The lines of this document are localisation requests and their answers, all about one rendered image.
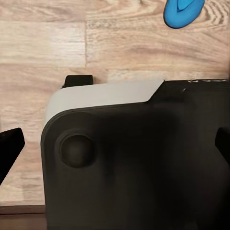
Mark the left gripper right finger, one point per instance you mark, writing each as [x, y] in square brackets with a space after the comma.
[222, 142]

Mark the bench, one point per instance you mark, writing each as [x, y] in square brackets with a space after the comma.
[23, 217]

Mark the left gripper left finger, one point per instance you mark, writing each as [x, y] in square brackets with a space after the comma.
[11, 144]

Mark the sandal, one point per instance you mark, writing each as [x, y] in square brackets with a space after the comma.
[179, 13]

